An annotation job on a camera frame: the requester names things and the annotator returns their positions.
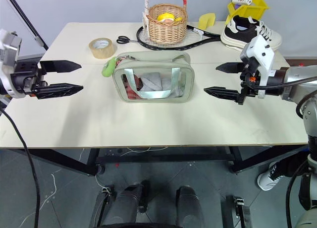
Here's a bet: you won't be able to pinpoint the grey folded cloth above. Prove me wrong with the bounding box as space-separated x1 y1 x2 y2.
134 72 185 99

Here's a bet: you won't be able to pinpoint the black diagonal pole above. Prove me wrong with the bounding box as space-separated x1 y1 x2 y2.
2 0 50 51

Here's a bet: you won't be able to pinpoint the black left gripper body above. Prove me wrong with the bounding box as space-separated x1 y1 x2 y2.
10 60 48 97

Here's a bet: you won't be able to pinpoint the yellow tape roll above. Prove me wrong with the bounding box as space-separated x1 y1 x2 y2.
157 12 175 22

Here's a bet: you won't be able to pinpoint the black racket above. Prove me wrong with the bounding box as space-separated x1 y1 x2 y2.
135 24 221 52

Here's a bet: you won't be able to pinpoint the yellow plastic bin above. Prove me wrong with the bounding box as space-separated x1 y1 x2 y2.
225 0 271 26

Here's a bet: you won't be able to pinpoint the black metal table frame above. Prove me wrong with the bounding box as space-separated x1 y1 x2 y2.
0 143 309 177

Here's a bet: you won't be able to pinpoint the green plush zipper charm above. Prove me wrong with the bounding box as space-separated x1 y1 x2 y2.
102 56 118 78

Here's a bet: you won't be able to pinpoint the black handled scissors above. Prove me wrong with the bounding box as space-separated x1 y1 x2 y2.
116 35 140 45

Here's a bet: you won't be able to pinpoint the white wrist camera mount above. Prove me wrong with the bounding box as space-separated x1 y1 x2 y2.
0 28 23 72
239 34 276 100

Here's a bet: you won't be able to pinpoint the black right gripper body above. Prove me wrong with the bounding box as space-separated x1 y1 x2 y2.
236 55 264 106

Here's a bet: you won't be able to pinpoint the black floor bracket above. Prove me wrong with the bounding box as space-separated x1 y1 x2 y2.
224 195 251 228
91 185 115 228

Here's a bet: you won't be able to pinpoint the clear beige toiletry bag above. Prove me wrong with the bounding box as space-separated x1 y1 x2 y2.
111 52 192 104

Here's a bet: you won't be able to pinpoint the dark rounded robot leg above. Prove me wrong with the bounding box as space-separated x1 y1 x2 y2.
175 185 204 227
108 180 151 227

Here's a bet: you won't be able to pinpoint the white sneaker of bystander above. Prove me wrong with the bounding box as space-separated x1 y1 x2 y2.
256 160 286 192

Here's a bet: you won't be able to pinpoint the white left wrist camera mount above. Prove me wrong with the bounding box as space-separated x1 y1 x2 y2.
0 28 23 72

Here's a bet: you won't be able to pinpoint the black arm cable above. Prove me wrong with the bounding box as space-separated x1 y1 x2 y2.
0 108 41 228
246 75 317 119

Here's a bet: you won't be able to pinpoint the black white sneaker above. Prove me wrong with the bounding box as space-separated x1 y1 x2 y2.
220 14 283 52

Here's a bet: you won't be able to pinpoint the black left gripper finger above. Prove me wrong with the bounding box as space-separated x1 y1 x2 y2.
34 83 84 101
39 59 83 74

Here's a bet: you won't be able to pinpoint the wicker basket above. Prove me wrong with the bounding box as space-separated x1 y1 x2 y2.
147 3 188 44

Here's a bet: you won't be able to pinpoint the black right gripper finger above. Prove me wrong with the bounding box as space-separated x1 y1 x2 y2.
215 61 245 74
203 86 242 102

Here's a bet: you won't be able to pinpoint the brown packing tape roll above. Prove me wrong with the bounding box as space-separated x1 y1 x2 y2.
88 37 118 60

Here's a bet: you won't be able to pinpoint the white string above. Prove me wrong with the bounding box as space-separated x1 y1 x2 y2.
95 145 169 189

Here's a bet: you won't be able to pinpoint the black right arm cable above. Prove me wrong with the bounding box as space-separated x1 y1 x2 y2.
246 75 317 119

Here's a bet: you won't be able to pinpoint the red patterned item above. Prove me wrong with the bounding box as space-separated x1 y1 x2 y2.
122 73 145 100

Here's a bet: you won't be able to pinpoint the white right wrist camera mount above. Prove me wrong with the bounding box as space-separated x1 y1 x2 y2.
239 34 276 100

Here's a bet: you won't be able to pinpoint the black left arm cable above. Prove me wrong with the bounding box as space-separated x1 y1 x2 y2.
0 108 41 228

